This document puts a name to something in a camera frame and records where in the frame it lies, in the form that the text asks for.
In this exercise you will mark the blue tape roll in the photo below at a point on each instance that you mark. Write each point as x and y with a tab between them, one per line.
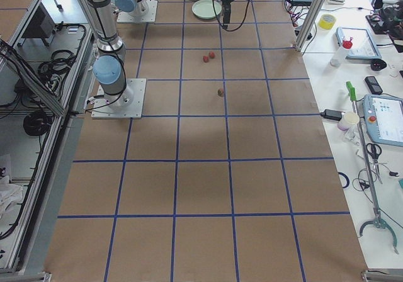
346	180

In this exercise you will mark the black remote device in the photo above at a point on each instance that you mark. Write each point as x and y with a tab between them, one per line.
373	85

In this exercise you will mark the aluminium frame post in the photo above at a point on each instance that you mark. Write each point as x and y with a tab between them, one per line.
308	23

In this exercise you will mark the long reach grabber tool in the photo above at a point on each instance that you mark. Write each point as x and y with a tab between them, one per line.
377	222

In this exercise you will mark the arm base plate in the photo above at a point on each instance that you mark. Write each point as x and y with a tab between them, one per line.
137	12
128	105

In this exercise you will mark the light green plate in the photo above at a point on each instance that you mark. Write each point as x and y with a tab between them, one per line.
206	9

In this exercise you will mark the teach pendant near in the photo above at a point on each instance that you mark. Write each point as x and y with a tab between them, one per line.
383	119

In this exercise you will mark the teach pendant far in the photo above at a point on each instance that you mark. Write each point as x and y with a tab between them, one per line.
364	46

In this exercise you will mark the white paper cup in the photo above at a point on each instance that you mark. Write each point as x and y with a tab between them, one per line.
348	120

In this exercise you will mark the black power adapter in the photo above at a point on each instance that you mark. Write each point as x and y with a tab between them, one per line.
334	115

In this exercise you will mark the clear bottle red cap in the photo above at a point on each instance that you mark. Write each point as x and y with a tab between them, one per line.
341	54

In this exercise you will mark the black handled scissors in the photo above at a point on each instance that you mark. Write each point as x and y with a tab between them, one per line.
374	150

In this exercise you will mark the yellow tape roll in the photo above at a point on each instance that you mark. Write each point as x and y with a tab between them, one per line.
327	21

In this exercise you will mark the teach pendant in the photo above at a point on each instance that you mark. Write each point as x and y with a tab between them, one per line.
364	46
383	119

